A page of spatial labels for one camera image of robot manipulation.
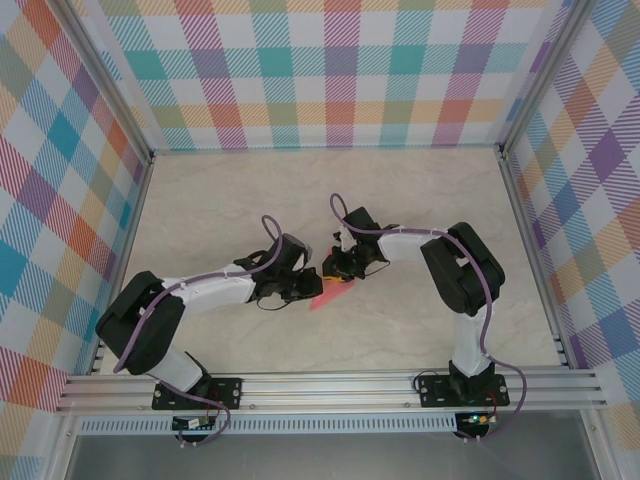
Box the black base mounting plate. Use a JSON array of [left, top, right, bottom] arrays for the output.
[[152, 377, 244, 412], [416, 373, 510, 409]]

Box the grey metal panel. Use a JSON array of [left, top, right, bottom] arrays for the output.
[[64, 433, 601, 480]]

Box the purple cable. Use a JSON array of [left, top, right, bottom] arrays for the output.
[[329, 193, 530, 445], [112, 214, 284, 447]]

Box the aluminium mounting rail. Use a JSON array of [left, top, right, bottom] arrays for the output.
[[54, 367, 609, 415]]

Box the black looped cable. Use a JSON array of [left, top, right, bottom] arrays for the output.
[[412, 369, 439, 397]]

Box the slotted white cable duct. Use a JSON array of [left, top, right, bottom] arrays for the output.
[[77, 417, 459, 436]]

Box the aluminium frame side rail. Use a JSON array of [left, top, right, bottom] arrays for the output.
[[88, 152, 156, 376], [497, 147, 574, 371]]

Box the aluminium frame post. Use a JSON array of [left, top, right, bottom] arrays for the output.
[[62, 0, 154, 164], [497, 0, 594, 161]]

